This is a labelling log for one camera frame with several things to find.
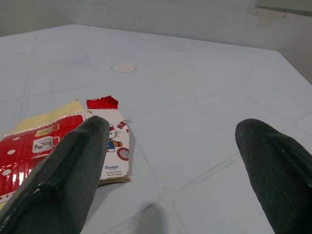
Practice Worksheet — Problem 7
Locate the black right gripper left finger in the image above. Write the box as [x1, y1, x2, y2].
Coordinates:
[0, 115, 111, 234]

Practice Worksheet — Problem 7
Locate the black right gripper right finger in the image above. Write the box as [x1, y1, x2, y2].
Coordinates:
[235, 118, 312, 234]

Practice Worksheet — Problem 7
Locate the white cartoon print carton piece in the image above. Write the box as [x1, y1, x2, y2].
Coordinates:
[86, 95, 132, 187]

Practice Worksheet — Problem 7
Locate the round white table plug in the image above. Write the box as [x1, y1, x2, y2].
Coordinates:
[111, 64, 137, 73]

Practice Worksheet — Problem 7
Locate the red yellow carton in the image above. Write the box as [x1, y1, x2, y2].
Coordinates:
[0, 99, 95, 212]

